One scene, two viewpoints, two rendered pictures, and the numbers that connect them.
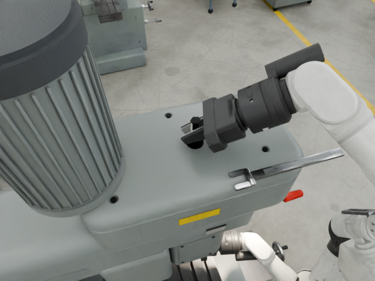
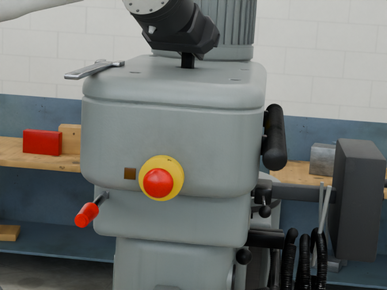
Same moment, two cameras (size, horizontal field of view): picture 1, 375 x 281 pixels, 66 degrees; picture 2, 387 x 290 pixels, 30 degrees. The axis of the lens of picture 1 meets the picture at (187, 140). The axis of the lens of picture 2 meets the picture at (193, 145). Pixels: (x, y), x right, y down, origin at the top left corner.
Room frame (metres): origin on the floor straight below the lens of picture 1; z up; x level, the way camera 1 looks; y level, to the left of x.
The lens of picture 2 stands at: (0.84, -1.10, 2.00)
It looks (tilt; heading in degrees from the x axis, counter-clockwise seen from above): 11 degrees down; 112
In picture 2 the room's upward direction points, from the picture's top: 4 degrees clockwise
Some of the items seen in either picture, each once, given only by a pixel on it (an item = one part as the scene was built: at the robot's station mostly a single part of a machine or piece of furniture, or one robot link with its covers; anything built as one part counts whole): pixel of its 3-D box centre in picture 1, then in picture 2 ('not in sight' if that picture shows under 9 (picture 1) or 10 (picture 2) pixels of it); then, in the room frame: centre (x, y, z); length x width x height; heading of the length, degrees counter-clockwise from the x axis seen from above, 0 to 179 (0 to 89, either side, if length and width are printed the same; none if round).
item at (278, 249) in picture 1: (272, 253); not in sight; (0.52, -0.49, 0.66); 0.16 x 0.12 x 0.12; 107
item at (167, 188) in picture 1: (188, 164); (185, 114); (0.37, 0.00, 1.81); 0.47 x 0.26 x 0.16; 107
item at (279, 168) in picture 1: (289, 165); (94, 68); (0.31, -0.20, 1.89); 0.24 x 0.04 x 0.01; 107
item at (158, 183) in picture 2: not in sight; (158, 182); (0.45, -0.26, 1.76); 0.04 x 0.03 x 0.04; 17
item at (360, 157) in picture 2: not in sight; (357, 197); (0.61, 0.37, 1.62); 0.20 x 0.09 x 0.21; 107
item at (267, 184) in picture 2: not in sight; (260, 198); (0.49, 0.09, 1.66); 0.12 x 0.04 x 0.04; 107
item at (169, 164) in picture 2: not in sight; (161, 178); (0.44, -0.24, 1.76); 0.06 x 0.02 x 0.06; 17
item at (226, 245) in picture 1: (215, 243); not in sight; (0.38, -0.11, 1.24); 0.13 x 0.12 x 0.10; 3
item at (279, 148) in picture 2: not in sight; (272, 131); (0.51, 0.06, 1.79); 0.45 x 0.04 x 0.04; 107
